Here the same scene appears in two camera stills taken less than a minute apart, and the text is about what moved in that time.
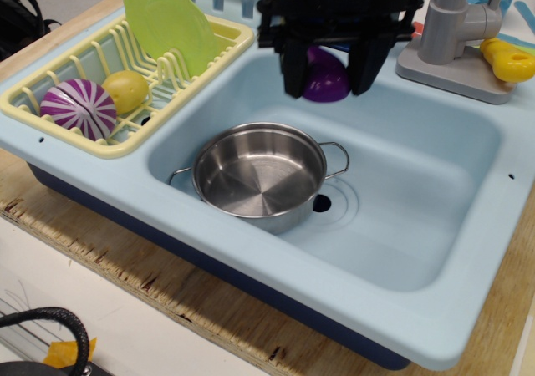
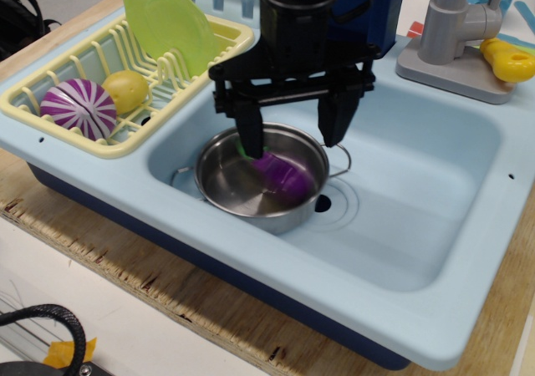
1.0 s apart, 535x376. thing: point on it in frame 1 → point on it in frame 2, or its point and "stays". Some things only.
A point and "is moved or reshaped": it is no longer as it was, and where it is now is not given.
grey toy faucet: x=447 y=57 stays
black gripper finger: x=293 y=58 → x=250 y=124
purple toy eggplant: x=328 y=78 is moved or reshaped
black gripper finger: x=366 y=61 → x=335 y=113
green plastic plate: x=162 y=18 stays
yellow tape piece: x=62 y=353 stays
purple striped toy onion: x=80 y=104 stays
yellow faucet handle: x=508 y=63 stays
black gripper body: x=315 y=11 → x=293 y=58
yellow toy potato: x=128 y=88 stays
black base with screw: x=35 y=368 stays
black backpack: x=19 y=27 stays
